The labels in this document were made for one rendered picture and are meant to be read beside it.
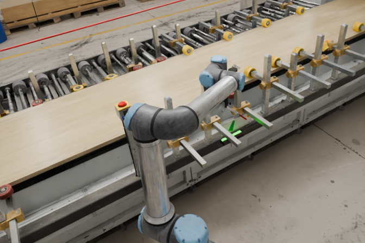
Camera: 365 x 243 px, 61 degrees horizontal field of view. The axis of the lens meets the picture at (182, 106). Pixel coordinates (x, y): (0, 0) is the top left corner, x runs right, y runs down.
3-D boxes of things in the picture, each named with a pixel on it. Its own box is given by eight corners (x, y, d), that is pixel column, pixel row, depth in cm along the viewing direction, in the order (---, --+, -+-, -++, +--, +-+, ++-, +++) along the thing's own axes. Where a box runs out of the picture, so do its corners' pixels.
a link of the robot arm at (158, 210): (167, 254, 146) (149, 121, 108) (138, 238, 154) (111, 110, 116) (183, 229, 157) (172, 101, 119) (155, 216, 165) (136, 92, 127)
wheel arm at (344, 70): (355, 75, 215) (356, 70, 213) (351, 76, 214) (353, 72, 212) (299, 52, 252) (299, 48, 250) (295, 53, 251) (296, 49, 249)
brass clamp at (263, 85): (278, 84, 217) (279, 78, 214) (264, 91, 212) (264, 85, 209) (272, 81, 221) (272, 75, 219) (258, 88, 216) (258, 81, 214)
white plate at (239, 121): (251, 122, 221) (251, 111, 215) (221, 136, 211) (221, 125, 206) (250, 122, 221) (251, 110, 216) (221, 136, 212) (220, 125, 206)
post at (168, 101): (180, 158, 201) (171, 96, 174) (176, 160, 200) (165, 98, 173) (177, 155, 204) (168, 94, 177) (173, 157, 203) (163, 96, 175)
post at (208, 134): (212, 142, 211) (208, 82, 183) (208, 145, 209) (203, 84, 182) (209, 140, 213) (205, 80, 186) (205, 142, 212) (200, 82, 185)
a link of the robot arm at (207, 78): (216, 75, 155) (226, 64, 164) (196, 71, 160) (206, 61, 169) (217, 91, 161) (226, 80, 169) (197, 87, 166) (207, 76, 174)
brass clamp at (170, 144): (189, 141, 197) (188, 135, 194) (171, 151, 192) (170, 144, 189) (184, 136, 201) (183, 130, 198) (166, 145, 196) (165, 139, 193)
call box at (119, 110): (133, 117, 165) (131, 105, 160) (121, 122, 162) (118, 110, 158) (128, 111, 170) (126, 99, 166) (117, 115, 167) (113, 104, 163)
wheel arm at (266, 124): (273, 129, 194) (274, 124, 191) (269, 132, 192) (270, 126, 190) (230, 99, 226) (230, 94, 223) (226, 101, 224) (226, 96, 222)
